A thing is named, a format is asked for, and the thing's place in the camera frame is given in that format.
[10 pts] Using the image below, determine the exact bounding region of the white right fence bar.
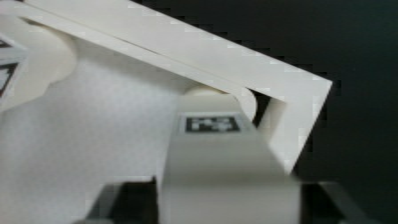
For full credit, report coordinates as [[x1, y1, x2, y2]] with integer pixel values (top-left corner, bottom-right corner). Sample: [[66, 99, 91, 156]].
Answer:
[[25, 0, 332, 169]]

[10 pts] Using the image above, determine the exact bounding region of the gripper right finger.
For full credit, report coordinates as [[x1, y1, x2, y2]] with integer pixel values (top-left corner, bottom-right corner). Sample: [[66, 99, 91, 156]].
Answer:
[[299, 181, 380, 224]]

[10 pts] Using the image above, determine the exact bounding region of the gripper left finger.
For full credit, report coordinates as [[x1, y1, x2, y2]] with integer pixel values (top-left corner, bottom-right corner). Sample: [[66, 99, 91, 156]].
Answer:
[[73, 181, 160, 224]]

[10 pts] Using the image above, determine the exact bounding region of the white desk top tray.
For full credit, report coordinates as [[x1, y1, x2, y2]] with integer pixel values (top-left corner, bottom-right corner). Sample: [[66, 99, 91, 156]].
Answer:
[[0, 3, 263, 224]]

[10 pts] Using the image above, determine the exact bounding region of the white desk leg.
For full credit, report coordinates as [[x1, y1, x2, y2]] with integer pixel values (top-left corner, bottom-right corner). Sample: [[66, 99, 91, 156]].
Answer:
[[158, 87, 300, 224], [0, 15, 77, 113]]

